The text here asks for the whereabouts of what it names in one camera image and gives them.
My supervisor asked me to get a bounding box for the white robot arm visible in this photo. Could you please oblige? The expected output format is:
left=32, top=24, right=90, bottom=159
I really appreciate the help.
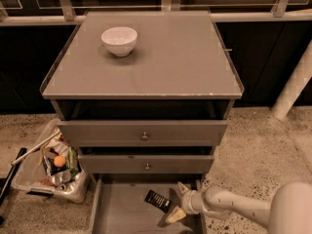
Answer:
left=166, top=42, right=312, bottom=234

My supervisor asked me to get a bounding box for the white stick in bin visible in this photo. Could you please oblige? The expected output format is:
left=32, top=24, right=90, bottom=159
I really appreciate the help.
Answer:
left=11, top=130, right=60, bottom=166

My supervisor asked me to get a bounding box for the clear plastic storage bin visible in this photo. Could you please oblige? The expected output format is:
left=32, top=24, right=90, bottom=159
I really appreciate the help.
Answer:
left=13, top=119, right=89, bottom=203

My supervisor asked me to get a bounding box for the grey middle drawer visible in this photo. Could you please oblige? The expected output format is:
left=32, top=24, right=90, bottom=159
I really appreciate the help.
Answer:
left=79, top=146, right=214, bottom=174

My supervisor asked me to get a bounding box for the green snack bag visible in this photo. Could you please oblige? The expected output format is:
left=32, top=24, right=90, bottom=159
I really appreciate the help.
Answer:
left=66, top=147, right=79, bottom=177

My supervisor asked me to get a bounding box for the silver can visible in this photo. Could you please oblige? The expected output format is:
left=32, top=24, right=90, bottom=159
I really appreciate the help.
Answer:
left=51, top=175, right=63, bottom=187

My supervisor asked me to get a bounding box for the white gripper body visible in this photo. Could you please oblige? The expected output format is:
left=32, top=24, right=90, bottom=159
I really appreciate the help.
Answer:
left=180, top=190, right=204, bottom=215

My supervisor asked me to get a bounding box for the orange ball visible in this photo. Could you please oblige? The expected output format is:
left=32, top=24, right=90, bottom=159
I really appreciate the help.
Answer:
left=54, top=156, right=66, bottom=168

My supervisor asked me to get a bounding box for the white ceramic bowl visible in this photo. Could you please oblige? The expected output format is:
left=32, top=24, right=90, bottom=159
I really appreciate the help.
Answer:
left=101, top=26, right=137, bottom=57

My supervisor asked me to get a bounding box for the grey bottom drawer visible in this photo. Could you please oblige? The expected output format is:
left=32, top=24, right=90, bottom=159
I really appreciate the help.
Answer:
left=89, top=175, right=207, bottom=234

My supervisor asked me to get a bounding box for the grey top drawer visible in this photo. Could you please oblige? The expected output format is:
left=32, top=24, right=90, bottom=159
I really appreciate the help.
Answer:
left=58, top=120, right=227, bottom=147

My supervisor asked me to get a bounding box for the black rxbar chocolate bar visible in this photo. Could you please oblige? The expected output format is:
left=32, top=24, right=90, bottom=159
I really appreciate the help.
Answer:
left=144, top=190, right=172, bottom=214

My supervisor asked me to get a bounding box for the metal railing frame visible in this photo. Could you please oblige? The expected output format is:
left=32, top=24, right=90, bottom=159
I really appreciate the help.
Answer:
left=0, top=0, right=312, bottom=26

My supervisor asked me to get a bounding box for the grey drawer cabinet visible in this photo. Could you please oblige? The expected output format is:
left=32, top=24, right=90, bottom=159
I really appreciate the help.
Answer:
left=39, top=11, right=245, bottom=234

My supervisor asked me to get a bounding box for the grey drawer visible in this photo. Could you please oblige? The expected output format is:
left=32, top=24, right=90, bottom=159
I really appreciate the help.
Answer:
left=79, top=146, right=214, bottom=174
left=58, top=120, right=227, bottom=147
left=89, top=175, right=207, bottom=234

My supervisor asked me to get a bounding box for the black bar on floor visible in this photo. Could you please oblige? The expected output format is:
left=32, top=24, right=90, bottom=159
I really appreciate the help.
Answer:
left=0, top=162, right=20, bottom=206

